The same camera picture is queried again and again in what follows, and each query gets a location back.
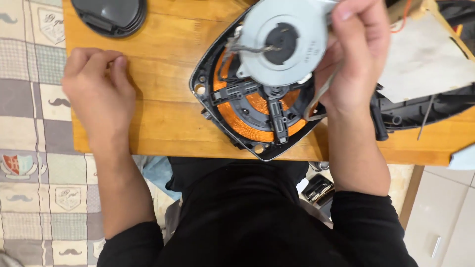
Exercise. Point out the person's left hand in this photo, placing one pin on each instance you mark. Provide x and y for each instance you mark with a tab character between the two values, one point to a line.
102	104

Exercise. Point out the black induction cooker base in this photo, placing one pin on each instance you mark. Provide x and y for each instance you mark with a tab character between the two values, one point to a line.
207	79

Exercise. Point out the patchwork moustache print blanket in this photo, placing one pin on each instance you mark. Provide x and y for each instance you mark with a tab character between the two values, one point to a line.
33	167

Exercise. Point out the copper induction coil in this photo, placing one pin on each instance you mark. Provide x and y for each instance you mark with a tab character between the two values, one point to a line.
241	124

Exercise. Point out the grey round fan motor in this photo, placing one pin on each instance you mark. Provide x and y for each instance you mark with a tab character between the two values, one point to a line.
256	63

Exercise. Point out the light blue cloth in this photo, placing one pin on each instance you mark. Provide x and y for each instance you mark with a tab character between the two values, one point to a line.
464	158

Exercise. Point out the white insulating sheet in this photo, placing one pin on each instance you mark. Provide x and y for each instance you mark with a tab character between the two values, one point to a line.
426	63

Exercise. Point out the thin metal rod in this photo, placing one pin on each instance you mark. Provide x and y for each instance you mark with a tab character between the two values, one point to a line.
426	118

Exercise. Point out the black screwdriver bit case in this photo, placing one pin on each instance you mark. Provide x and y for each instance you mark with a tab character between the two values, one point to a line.
318	190

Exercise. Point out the wooden table leg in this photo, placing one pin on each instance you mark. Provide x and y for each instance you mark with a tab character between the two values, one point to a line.
411	196

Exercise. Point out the person's right hand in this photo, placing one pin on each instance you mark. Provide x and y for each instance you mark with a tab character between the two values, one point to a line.
352	70

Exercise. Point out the black plastic housing shell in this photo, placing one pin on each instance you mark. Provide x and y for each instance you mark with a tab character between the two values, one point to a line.
412	111

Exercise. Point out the person's black top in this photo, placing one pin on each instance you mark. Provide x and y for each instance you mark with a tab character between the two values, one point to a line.
245	222

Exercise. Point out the dark grey round cover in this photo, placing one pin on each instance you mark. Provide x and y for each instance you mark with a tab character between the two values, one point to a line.
109	13

